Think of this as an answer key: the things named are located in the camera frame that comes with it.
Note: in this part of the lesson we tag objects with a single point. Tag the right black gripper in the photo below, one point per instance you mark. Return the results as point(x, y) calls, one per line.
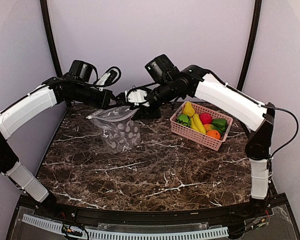
point(145, 112)

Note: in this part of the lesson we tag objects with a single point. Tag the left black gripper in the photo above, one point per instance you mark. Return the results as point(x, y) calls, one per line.
point(104, 102)

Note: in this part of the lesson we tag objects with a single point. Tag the clear zip top bag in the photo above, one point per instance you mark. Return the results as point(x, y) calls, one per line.
point(119, 133)

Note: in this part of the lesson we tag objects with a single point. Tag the green toy watermelon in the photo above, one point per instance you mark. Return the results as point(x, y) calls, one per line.
point(184, 120)

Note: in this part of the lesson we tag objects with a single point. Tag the yellow toy pear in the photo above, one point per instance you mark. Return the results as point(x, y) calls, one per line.
point(188, 109)

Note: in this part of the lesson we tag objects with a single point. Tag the yellow toy banana bunch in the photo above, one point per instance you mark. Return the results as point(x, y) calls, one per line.
point(197, 125)

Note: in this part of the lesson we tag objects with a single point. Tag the red toy apple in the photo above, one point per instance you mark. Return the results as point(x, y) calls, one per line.
point(205, 118)

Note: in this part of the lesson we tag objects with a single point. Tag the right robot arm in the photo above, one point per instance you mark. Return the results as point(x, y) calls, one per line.
point(197, 82)

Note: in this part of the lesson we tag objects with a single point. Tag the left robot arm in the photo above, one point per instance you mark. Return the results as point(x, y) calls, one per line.
point(72, 86)

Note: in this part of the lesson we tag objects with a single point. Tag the orange green toy mango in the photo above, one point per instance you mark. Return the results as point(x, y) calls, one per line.
point(210, 127)

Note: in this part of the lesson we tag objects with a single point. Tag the orange toy orange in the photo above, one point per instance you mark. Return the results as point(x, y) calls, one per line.
point(214, 134)

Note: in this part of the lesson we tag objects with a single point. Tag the green toy pepper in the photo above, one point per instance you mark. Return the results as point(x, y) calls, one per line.
point(220, 124)

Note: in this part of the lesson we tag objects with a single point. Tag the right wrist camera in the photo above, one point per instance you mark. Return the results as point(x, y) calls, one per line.
point(136, 96)

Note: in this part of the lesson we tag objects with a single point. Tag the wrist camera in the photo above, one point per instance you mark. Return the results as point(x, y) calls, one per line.
point(136, 96)
point(109, 78)

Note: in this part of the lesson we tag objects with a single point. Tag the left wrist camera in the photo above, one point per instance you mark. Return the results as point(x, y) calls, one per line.
point(109, 78)

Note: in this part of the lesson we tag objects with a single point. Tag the left black frame post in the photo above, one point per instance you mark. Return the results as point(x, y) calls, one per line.
point(50, 37)

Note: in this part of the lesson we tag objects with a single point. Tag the black frame post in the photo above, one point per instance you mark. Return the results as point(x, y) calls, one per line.
point(250, 44)
point(50, 37)

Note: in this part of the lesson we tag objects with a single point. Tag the white slotted cable duct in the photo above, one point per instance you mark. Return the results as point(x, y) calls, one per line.
point(126, 232)

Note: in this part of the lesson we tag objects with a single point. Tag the black front rail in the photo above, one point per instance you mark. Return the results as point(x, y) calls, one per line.
point(237, 217)

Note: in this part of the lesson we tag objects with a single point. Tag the right black frame post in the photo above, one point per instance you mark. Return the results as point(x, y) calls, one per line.
point(250, 44)

